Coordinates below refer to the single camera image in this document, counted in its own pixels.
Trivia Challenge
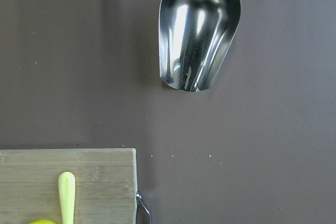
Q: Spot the steel scoop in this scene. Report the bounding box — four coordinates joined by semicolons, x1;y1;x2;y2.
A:
159;0;241;92

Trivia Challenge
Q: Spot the bamboo cutting board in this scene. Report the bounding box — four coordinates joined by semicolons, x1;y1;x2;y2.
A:
1;148;151;223

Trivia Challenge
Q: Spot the yellow plastic knife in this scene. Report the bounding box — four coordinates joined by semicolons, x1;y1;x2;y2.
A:
58;172;76;224

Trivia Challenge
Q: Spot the lemon half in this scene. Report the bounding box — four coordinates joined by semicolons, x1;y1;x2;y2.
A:
29;219;57;224

